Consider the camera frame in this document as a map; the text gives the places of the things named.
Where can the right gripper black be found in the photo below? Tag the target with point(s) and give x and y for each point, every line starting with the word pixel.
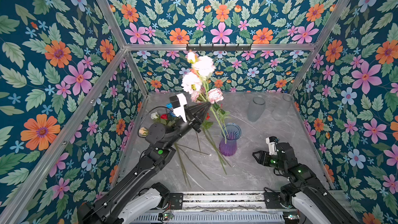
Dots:
pixel 263 156

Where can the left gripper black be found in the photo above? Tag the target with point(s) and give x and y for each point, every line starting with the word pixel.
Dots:
pixel 190 111

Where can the pink carnation spray stem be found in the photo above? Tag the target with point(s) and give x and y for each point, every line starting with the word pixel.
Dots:
pixel 202 69

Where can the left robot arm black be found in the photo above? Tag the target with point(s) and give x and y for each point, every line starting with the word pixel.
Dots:
pixel 159 153

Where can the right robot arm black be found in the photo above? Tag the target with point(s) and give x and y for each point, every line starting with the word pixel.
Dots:
pixel 304 191

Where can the purple blue glass vase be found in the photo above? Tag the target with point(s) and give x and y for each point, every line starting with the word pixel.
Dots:
pixel 228 144

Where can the clear glass vase far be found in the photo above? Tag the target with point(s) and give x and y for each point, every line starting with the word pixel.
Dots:
pixel 281 109

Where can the clear ribbed glass vase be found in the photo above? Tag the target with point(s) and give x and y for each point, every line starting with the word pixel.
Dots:
pixel 256 108

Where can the white rose stem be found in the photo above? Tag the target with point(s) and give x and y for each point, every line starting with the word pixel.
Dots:
pixel 155 116

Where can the cream peach rose stem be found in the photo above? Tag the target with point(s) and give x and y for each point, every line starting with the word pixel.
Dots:
pixel 143 132

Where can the aluminium back crossbar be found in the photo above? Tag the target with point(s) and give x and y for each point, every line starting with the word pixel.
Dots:
pixel 218 47

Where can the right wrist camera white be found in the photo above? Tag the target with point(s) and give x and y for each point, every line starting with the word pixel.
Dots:
pixel 271 142

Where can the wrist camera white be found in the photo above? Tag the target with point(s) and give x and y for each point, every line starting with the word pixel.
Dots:
pixel 271 142
pixel 178 103

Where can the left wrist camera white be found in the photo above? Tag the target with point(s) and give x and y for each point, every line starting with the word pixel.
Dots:
pixel 178 103

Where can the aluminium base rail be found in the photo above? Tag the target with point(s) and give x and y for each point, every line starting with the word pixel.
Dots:
pixel 232 207

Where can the aluminium frame post left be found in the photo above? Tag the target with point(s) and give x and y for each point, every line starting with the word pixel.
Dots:
pixel 121 42

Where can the aluminium frame post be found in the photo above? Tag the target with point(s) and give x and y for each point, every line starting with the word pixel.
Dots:
pixel 324 34
pixel 121 42

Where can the aluminium frame post right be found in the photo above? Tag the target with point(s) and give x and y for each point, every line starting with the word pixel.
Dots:
pixel 324 34

